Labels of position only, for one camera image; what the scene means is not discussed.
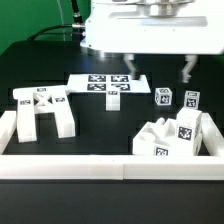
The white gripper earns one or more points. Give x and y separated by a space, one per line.
156 27

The white chair seat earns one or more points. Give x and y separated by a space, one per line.
157 139

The white nut cube left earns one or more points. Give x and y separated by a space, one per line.
163 96

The white nut cube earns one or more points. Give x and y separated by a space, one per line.
191 99
163 96

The white nut cube right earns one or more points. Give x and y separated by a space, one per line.
191 99

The white U-shaped fence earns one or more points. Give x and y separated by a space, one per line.
118 167

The white marker base plate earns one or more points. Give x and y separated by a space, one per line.
100 83

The white chair back frame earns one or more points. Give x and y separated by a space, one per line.
42 100

